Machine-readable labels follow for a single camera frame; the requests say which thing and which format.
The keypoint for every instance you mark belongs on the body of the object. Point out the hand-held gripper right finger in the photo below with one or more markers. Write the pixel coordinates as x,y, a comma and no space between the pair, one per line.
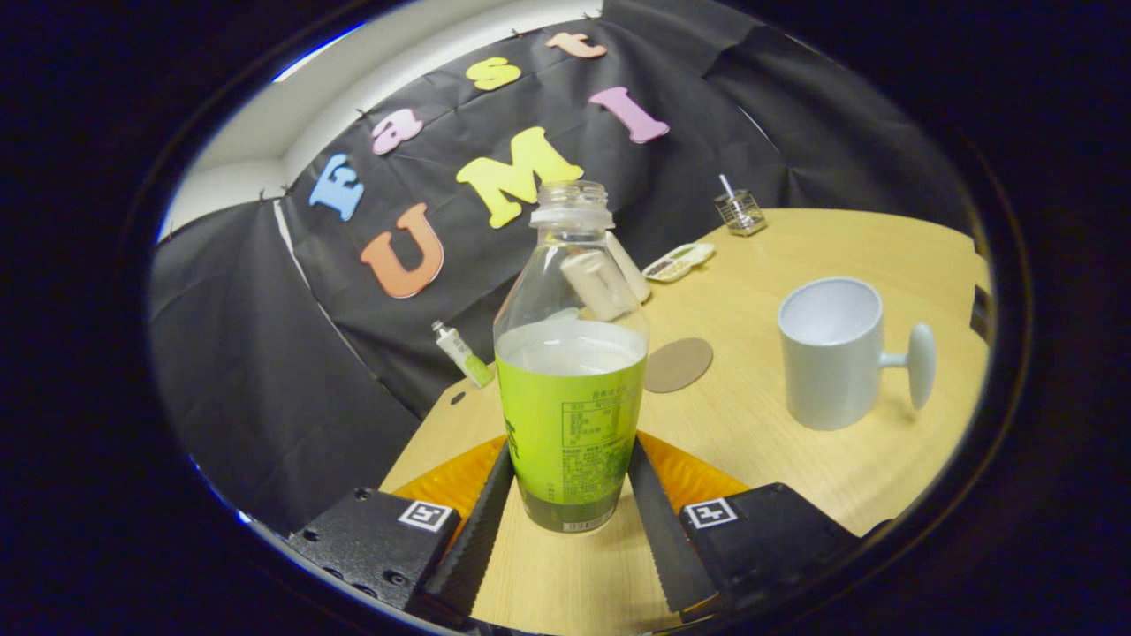
663,539

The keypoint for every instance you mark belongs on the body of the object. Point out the wooden table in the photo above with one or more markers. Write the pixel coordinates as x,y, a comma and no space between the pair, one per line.
778,477

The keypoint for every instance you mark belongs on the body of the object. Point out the white toaster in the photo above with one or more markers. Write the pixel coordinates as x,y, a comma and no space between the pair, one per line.
632,274

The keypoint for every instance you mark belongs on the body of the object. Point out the black box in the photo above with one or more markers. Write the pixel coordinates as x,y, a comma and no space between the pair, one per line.
979,314

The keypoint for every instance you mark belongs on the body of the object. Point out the white divided snack tray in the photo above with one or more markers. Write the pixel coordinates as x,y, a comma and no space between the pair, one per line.
679,261

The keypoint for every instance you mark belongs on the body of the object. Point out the white stick in holder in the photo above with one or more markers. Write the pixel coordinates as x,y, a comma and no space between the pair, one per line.
726,184

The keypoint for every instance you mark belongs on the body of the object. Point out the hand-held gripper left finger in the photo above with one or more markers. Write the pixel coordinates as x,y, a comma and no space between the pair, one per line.
468,548

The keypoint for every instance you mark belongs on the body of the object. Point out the round brown coaster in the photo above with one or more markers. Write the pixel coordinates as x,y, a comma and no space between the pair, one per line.
679,364

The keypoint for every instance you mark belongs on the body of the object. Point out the green label juice bottle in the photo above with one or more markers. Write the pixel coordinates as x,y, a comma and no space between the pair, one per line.
570,415

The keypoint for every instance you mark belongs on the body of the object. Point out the white cup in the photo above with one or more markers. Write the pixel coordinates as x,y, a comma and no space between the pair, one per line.
831,371

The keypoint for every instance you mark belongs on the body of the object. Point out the small white green bottle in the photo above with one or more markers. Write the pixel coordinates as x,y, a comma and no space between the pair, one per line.
461,353

